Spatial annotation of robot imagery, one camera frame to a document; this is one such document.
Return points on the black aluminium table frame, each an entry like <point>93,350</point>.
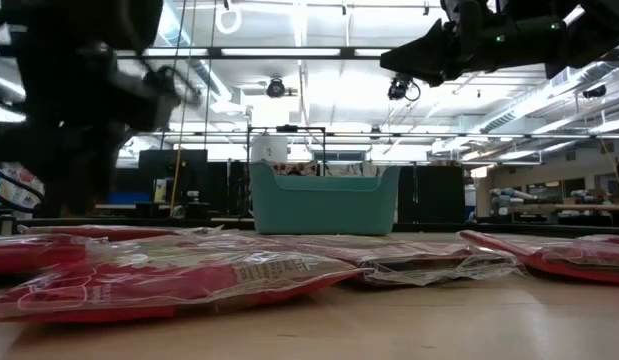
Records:
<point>439,227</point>

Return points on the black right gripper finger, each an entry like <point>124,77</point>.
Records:
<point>434,42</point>
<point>429,67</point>

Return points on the black overhead crossbar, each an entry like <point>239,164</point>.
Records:
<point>214,52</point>

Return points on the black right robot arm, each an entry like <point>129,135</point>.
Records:
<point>599,30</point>

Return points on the black cabinet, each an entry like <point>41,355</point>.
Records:
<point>434,195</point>

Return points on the teal plastic basket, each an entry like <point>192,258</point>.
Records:
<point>324,210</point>

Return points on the long wooden workbench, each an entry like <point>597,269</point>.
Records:
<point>564,206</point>

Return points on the white cylindrical container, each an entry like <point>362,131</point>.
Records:
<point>269,148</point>

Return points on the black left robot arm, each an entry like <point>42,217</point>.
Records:
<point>64,100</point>

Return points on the black ceiling camera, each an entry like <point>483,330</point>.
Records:
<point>399,88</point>
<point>275,88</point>

